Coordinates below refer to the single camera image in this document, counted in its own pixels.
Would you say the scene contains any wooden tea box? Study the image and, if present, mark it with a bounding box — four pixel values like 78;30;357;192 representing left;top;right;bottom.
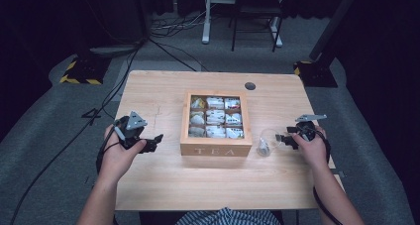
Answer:
179;89;254;158

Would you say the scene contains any black yellow striped stand base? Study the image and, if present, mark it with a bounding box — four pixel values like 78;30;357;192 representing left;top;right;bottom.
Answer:
58;54;112;86
292;59;339;88

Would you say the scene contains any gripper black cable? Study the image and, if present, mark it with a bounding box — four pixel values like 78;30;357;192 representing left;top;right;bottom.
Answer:
95;126;121;174
311;134;345;225

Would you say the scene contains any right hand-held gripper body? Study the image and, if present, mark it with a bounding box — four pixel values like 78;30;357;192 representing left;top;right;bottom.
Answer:
294;113;328;144

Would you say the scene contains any person's left hand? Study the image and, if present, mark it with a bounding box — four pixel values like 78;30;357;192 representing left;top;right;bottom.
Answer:
98;124;149;187

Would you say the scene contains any black chair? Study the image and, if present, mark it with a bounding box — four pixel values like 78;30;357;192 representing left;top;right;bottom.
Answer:
230;0;287;54

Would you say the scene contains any white desk frame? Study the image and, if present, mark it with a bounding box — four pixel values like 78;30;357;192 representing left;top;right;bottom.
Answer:
201;0;287;49

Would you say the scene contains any dark slanted stand post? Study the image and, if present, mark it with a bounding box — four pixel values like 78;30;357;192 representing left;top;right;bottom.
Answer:
308;0;363;62

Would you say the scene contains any group of assorted tea bags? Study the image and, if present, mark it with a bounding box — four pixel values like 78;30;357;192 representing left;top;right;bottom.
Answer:
188;95;246;140

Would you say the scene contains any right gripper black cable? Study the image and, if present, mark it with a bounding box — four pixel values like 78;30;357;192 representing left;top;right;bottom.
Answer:
311;134;345;225

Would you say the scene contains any person's right hand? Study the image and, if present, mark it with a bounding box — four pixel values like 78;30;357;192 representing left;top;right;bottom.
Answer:
291;125;330;169

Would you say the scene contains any long black floor cable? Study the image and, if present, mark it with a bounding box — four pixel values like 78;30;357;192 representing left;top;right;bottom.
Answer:
9;40;147;225

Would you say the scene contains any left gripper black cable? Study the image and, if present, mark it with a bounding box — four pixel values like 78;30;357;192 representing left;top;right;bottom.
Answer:
95;126;121;174

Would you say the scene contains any striped clothing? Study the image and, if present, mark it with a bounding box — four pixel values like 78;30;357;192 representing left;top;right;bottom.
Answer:
175;207;282;225

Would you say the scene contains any bundle of floor cables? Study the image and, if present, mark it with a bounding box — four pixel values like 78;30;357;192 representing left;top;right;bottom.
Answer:
151;3;216;39

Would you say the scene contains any clear plastic cup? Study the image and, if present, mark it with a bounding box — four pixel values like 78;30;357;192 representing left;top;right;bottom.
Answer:
258;138;270;157

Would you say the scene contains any thin black floor cable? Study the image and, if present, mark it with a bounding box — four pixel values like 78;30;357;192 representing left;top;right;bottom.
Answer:
148;38;210;72

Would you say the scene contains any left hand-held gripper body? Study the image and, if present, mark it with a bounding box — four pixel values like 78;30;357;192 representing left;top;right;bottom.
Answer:
113;110;149;151

